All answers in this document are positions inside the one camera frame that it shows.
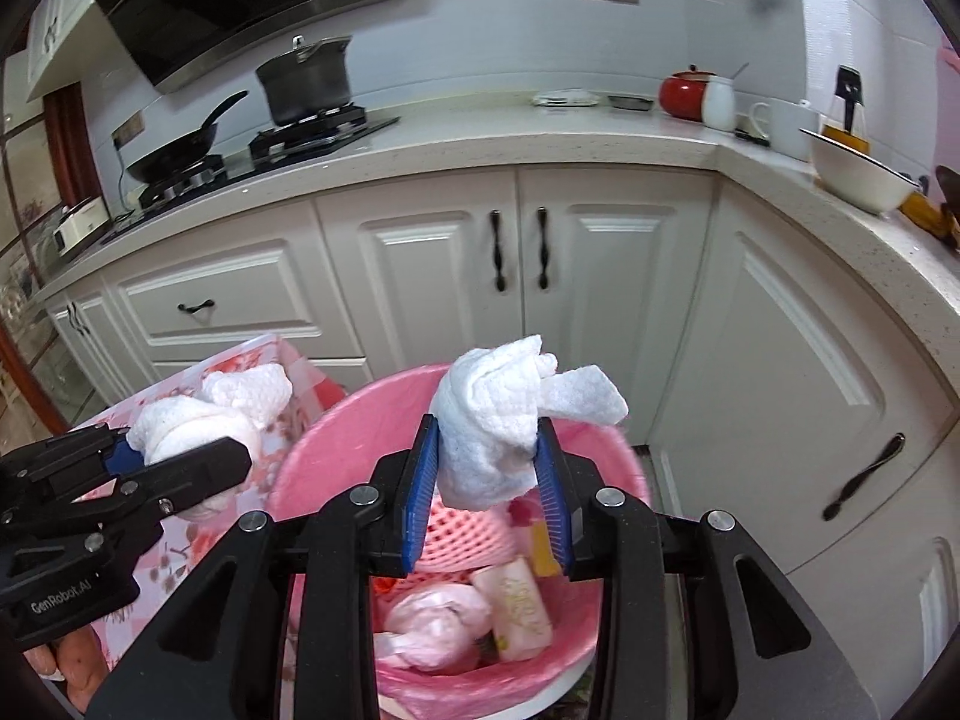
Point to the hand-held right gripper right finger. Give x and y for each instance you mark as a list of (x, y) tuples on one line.
[(555, 495)]

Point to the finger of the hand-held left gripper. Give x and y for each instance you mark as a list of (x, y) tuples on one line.
[(195, 469), (120, 457)]

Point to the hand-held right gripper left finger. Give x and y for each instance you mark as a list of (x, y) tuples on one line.
[(420, 495)]

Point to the pink foam fruit net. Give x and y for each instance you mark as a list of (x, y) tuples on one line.
[(465, 532)]

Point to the white paper towel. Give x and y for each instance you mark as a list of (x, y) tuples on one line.
[(225, 405), (487, 420)]

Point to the bin with pink bag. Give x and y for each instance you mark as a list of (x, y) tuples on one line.
[(337, 427)]

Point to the printed white paper packet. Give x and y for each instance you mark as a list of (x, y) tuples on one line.
[(517, 604)]

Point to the white plastic bag wad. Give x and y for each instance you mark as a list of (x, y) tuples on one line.
[(435, 615)]

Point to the person's left hand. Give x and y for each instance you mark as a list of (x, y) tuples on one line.
[(75, 664)]

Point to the floral pink tablecloth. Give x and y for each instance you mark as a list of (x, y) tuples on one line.
[(180, 547)]

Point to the white drawer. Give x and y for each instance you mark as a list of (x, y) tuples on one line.
[(247, 292)]

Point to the wooden framed glass door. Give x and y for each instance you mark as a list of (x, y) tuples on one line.
[(30, 255)]

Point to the white base cabinets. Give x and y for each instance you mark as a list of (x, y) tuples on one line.
[(750, 330)]

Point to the black frying pan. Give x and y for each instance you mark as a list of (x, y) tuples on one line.
[(180, 150)]

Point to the black gas stove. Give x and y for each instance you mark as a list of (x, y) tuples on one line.
[(300, 139)]

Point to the speckled white countertop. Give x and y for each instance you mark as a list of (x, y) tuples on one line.
[(525, 142)]

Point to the white dish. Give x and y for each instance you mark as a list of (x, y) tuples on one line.
[(566, 98)]

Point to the metal tray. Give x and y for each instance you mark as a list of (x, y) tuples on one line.
[(630, 103)]

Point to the black pot with lid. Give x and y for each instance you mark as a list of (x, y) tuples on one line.
[(307, 86)]

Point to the red lidded pot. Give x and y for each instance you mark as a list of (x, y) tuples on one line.
[(684, 94)]

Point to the white jar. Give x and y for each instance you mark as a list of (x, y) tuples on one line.
[(721, 105)]

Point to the white mug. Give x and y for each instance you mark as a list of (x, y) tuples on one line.
[(787, 131)]

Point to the white bowl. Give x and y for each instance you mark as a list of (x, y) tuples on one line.
[(855, 176)]

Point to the black range hood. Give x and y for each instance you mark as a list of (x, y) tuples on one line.
[(225, 7)]

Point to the orange yellow object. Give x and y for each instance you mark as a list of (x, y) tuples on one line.
[(926, 214)]

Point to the oil bottle with black cap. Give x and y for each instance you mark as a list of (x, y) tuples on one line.
[(849, 94)]

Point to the white wall cabinet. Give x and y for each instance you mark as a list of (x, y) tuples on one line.
[(64, 22)]

